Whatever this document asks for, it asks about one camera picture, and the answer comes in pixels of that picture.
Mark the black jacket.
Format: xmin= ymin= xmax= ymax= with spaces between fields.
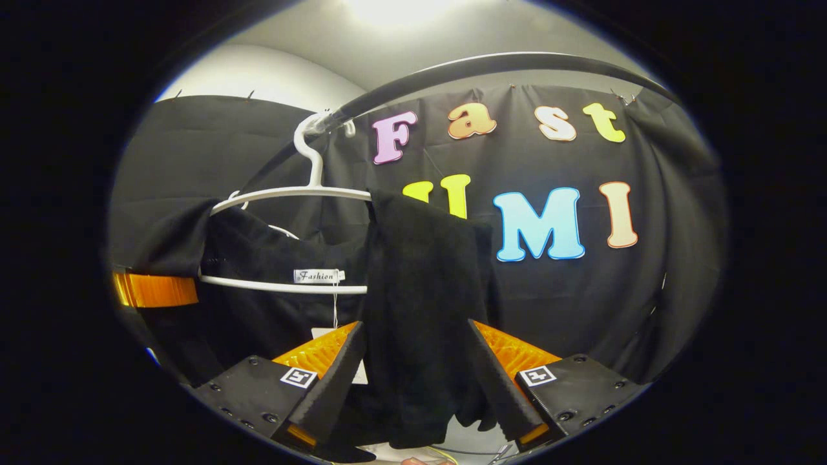
xmin=115 ymin=189 xmax=501 ymax=463

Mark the black metal garment rack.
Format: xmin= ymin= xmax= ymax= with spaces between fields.
xmin=239 ymin=52 xmax=682 ymax=194

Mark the black backdrop cloth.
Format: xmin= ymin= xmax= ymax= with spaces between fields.
xmin=109 ymin=84 xmax=728 ymax=388

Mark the white plastic clothes hanger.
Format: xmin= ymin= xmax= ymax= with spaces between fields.
xmin=199 ymin=115 xmax=373 ymax=296
xmin=227 ymin=189 xmax=301 ymax=241

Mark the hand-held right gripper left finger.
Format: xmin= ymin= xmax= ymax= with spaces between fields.
xmin=191 ymin=321 xmax=367 ymax=453

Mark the ceiling light panel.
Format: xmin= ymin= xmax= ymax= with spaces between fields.
xmin=341 ymin=0 xmax=456 ymax=28

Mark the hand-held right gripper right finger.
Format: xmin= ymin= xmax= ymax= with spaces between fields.
xmin=468 ymin=320 xmax=647 ymax=451

